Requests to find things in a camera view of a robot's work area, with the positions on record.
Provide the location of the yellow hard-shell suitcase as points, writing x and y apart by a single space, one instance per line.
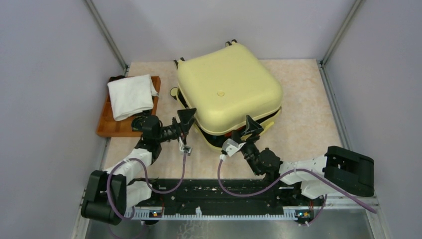
229 92

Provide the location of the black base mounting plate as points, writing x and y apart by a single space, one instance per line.
204 200

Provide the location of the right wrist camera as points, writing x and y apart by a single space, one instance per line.
229 148

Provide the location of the brown wooden tray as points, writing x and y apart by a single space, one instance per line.
108 127

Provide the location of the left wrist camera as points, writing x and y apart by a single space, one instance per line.
184 149

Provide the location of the right corner aluminium post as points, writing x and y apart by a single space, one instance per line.
341 32

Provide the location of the corner aluminium post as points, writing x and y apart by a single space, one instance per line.
341 32
106 34

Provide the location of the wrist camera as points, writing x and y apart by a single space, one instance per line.
229 148
184 149

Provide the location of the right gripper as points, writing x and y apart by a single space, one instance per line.
252 127

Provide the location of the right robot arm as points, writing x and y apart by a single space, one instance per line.
339 169

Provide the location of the dark round patterned item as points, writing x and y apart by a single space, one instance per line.
139 120

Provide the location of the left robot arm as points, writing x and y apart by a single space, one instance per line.
111 192

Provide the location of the left corner aluminium post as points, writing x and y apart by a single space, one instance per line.
106 34

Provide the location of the aluminium rail frame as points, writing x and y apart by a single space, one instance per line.
278 156

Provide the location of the white folded cloth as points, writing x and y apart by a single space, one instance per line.
131 95

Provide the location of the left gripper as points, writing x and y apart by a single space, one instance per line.
185 116

